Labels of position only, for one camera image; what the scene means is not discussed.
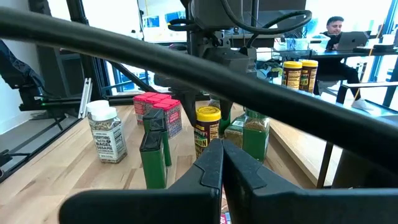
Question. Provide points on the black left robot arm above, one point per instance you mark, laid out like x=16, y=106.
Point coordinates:
x=217, y=12

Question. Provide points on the black desk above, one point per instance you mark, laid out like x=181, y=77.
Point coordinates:
x=329, y=55

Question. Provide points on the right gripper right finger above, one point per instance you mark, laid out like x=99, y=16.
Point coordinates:
x=280, y=205

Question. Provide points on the green black-lid spice tin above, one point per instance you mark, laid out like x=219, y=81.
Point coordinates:
x=157, y=121
x=153, y=165

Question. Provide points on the yellow-lid spice jar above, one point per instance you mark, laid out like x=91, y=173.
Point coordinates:
x=206, y=130
x=309, y=76
x=291, y=76

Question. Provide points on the person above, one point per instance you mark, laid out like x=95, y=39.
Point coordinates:
x=334, y=31

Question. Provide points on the grey laptop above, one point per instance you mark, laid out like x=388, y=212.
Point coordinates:
x=353, y=40

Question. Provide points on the silver aluminium profile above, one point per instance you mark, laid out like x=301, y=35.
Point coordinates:
x=85, y=96

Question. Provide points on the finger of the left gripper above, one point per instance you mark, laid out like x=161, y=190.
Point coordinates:
x=189, y=107
x=225, y=109

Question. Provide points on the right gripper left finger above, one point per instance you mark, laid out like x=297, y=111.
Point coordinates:
x=186, y=205

